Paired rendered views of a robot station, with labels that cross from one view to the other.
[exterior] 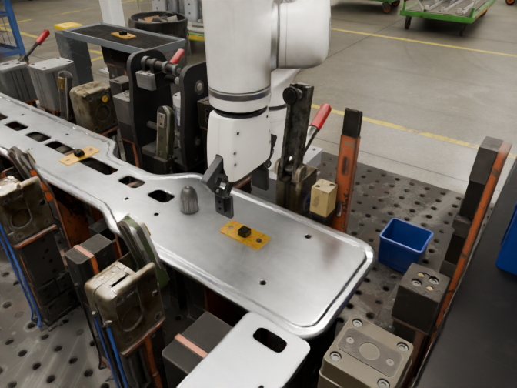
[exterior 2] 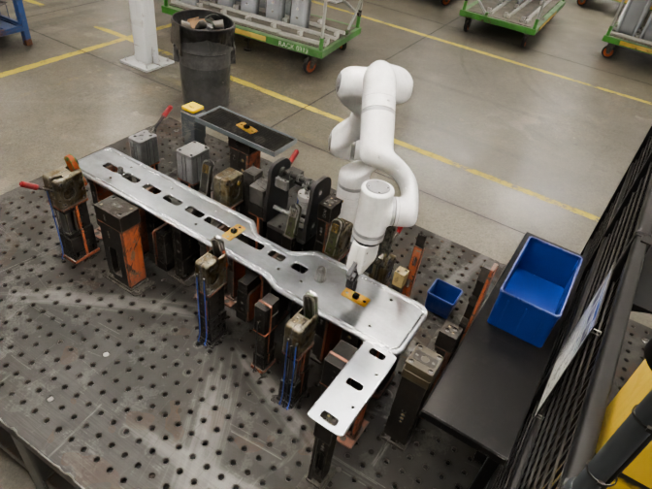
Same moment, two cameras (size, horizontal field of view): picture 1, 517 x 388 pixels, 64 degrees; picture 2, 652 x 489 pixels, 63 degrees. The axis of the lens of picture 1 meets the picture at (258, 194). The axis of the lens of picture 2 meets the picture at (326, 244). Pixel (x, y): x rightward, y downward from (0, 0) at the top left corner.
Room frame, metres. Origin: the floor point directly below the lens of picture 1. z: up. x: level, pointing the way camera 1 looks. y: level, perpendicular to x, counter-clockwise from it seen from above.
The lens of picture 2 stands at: (-0.55, 0.30, 2.11)
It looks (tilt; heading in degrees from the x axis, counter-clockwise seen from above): 39 degrees down; 351
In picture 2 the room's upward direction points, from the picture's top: 8 degrees clockwise
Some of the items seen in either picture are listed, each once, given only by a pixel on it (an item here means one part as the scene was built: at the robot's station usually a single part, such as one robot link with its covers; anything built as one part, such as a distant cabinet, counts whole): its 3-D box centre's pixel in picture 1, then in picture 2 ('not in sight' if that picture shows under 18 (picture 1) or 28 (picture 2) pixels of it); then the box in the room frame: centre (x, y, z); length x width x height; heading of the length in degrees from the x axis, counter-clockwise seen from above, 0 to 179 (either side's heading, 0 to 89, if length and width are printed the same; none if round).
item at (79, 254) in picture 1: (106, 308); (265, 336); (0.52, 0.28, 0.84); 0.11 x 0.08 x 0.29; 144
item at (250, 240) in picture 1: (244, 232); (355, 296); (0.55, 0.02, 1.01); 0.08 x 0.04 x 0.01; 54
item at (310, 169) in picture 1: (292, 239); (374, 296); (0.68, -0.07, 0.88); 0.07 x 0.06 x 0.35; 144
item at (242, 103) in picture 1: (241, 93); (369, 231); (0.55, 0.02, 1.25); 0.09 x 0.08 x 0.03; 144
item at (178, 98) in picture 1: (179, 155); (293, 228); (0.93, 0.20, 0.94); 0.18 x 0.13 x 0.49; 54
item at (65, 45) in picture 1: (85, 98); (195, 160); (1.38, 0.60, 0.92); 0.08 x 0.08 x 0.44; 54
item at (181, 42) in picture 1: (121, 38); (245, 130); (1.23, 0.39, 1.16); 0.37 x 0.14 x 0.02; 54
